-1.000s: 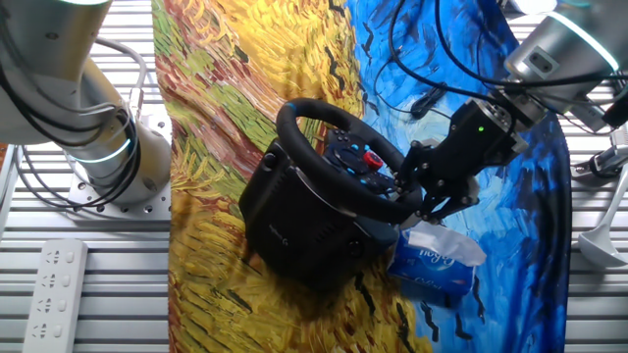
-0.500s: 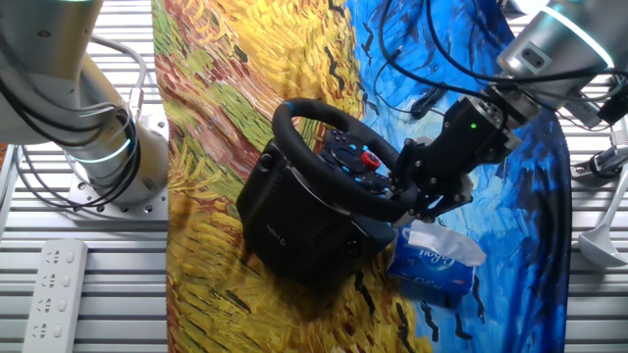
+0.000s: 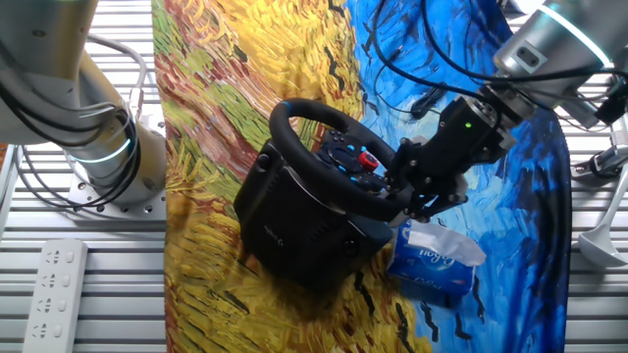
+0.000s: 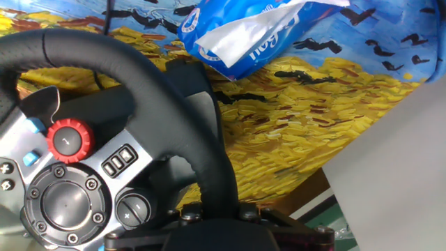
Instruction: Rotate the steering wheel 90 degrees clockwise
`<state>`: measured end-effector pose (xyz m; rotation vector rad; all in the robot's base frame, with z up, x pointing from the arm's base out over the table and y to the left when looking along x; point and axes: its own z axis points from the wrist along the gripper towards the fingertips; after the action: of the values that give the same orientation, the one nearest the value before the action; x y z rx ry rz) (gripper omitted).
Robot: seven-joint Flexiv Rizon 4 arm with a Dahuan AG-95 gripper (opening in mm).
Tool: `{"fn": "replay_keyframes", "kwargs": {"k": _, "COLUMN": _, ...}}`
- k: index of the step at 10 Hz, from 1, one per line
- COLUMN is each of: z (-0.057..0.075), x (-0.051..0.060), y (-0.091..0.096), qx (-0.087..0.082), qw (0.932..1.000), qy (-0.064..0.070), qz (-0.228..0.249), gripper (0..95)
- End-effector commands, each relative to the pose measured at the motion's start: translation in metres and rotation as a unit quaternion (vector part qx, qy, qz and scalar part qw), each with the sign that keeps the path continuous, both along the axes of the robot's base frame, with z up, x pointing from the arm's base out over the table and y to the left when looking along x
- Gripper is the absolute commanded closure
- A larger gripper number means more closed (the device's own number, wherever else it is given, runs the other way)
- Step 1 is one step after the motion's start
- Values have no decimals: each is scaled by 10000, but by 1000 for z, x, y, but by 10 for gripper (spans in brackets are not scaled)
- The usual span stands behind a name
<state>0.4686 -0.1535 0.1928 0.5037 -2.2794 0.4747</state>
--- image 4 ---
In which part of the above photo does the black usb cable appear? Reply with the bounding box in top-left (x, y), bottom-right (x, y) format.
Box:
top-left (93, 0), bottom-right (116, 91)

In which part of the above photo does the painted wheatfield cloth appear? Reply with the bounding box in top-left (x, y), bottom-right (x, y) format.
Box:
top-left (0, 0), bottom-right (446, 210)

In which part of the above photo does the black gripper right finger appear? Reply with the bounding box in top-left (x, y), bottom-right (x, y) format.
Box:
top-left (219, 202), bottom-right (336, 251)

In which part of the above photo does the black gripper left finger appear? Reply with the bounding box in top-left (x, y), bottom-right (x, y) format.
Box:
top-left (103, 204), bottom-right (220, 251)

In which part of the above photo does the blue tissue pack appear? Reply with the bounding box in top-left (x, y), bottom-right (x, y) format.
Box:
top-left (176, 0), bottom-right (351, 82)

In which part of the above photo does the black steering wheel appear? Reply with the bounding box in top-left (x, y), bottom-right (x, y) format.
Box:
top-left (0, 28), bottom-right (240, 251)

